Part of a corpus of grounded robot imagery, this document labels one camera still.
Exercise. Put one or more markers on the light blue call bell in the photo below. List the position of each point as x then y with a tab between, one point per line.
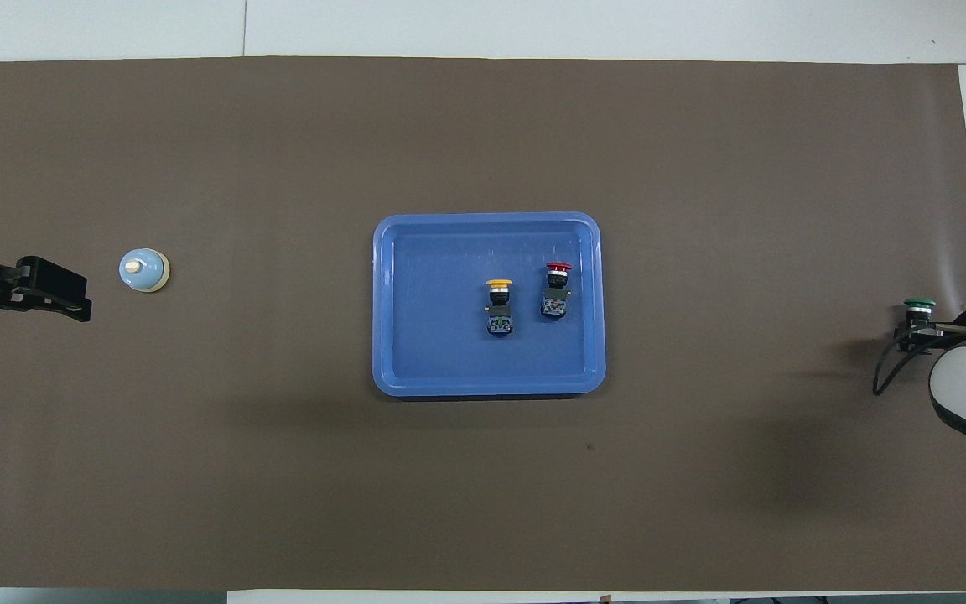
141	273

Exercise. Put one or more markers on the red push button switch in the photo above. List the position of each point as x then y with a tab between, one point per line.
556	302

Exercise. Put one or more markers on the yellow push button switch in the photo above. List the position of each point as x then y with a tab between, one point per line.
500	323

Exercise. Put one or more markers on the blue plastic tray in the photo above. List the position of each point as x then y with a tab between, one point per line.
449	252

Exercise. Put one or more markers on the brown table mat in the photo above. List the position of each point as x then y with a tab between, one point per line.
282	461

